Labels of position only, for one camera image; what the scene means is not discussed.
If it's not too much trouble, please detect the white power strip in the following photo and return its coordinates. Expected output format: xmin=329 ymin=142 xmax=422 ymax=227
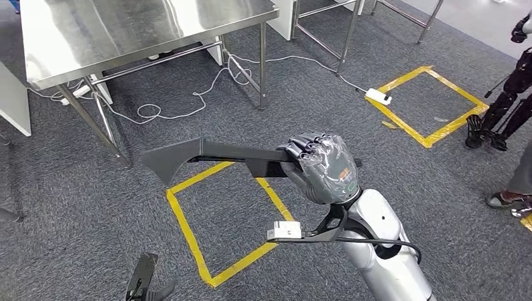
xmin=59 ymin=84 xmax=93 ymax=107
xmin=364 ymin=88 xmax=393 ymax=107

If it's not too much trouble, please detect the stainless steel table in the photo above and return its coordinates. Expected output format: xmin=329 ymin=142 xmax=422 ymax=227
xmin=290 ymin=0 xmax=445 ymax=76

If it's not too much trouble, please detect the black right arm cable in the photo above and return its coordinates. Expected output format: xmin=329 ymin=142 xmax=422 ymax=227
xmin=332 ymin=236 xmax=423 ymax=265

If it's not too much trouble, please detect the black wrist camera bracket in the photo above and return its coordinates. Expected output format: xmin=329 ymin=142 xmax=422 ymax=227
xmin=125 ymin=252 xmax=159 ymax=301
xmin=265 ymin=204 xmax=350 ymax=245

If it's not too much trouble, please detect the long black plastic part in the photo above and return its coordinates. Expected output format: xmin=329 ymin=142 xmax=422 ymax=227
xmin=140 ymin=137 xmax=363 ymax=187

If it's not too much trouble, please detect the black right wrist camera bracket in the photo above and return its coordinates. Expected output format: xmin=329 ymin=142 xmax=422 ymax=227
xmin=265 ymin=204 xmax=350 ymax=245

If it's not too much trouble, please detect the white partition panel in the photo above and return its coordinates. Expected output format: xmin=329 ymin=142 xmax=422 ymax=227
xmin=268 ymin=0 xmax=366 ymax=41
xmin=0 ymin=61 xmax=33 ymax=138

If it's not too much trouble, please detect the stainless steel workbench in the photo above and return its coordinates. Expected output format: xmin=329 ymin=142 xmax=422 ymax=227
xmin=18 ymin=0 xmax=280 ymax=168

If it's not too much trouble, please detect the white power cable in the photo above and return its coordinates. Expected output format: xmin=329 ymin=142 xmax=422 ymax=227
xmin=26 ymin=53 xmax=370 ymax=125

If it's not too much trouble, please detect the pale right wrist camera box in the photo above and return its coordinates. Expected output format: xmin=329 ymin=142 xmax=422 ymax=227
xmin=267 ymin=221 xmax=303 ymax=241

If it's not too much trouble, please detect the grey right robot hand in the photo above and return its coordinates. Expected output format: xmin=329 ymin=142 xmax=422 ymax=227
xmin=277 ymin=132 xmax=361 ymax=206

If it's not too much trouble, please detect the black left wrist camera bracket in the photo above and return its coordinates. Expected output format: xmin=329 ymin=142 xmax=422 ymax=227
xmin=125 ymin=252 xmax=159 ymax=301

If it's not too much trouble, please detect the person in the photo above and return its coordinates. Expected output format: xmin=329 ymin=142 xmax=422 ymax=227
xmin=485 ymin=139 xmax=532 ymax=219

